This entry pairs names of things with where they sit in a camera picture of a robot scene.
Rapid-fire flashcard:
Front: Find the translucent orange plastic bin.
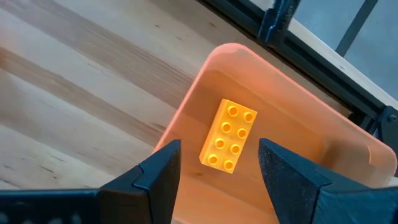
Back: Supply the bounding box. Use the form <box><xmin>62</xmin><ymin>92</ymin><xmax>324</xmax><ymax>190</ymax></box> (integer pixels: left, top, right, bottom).
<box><xmin>154</xmin><ymin>42</ymin><xmax>398</xmax><ymax>224</ymax></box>

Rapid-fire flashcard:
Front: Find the black table clamp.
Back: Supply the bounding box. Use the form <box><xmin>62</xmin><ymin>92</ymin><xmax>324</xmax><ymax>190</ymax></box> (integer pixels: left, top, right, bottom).
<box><xmin>257</xmin><ymin>0</ymin><xmax>302</xmax><ymax>46</ymax></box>

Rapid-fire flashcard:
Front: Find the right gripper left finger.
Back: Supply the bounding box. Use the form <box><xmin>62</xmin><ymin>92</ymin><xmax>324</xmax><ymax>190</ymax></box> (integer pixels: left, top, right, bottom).
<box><xmin>0</xmin><ymin>139</ymin><xmax>182</xmax><ymax>224</ymax></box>

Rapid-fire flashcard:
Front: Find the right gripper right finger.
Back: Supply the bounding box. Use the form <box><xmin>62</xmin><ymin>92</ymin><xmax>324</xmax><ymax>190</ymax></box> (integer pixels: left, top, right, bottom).
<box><xmin>257</xmin><ymin>138</ymin><xmax>398</xmax><ymax>224</ymax></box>

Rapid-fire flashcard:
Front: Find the yellow two-by-four building block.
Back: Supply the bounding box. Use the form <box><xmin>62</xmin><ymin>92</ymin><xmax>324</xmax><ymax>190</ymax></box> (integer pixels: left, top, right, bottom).
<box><xmin>198</xmin><ymin>98</ymin><xmax>258</xmax><ymax>174</ymax></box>

